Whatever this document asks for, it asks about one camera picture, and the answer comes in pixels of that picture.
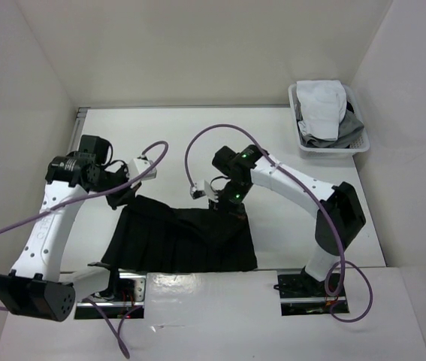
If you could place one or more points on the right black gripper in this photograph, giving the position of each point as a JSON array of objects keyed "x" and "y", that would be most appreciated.
[{"x": 240, "y": 207}]

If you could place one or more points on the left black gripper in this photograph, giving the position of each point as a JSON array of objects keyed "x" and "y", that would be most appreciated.
[{"x": 125, "y": 198}]

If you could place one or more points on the black skirt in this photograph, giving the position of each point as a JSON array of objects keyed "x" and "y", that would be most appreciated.
[{"x": 151, "y": 236}]

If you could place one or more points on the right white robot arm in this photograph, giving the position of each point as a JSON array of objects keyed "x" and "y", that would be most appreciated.
[{"x": 335, "y": 208}]

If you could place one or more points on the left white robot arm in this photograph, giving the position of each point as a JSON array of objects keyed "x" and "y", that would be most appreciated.
[{"x": 33, "y": 288}]

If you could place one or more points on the white skirt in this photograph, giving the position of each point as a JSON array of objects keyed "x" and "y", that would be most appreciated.
[{"x": 323, "y": 107}]

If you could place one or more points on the grey skirt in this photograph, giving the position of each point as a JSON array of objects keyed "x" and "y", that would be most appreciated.
[{"x": 350, "y": 128}]

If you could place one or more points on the white plastic basket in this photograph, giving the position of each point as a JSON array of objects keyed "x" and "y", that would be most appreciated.
[{"x": 360, "y": 145}]

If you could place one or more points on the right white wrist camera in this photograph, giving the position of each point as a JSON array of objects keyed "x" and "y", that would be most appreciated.
[{"x": 203, "y": 189}]

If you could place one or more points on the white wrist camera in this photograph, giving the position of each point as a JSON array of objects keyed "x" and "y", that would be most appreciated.
[
  {"x": 138, "y": 166},
  {"x": 203, "y": 189}
]

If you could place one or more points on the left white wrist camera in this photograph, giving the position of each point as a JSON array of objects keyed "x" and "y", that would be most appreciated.
[{"x": 138, "y": 166}]

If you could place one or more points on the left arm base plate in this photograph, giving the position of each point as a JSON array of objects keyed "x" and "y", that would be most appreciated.
[{"x": 126, "y": 299}]

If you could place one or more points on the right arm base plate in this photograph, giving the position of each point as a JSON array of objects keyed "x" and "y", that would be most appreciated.
[{"x": 300, "y": 294}]

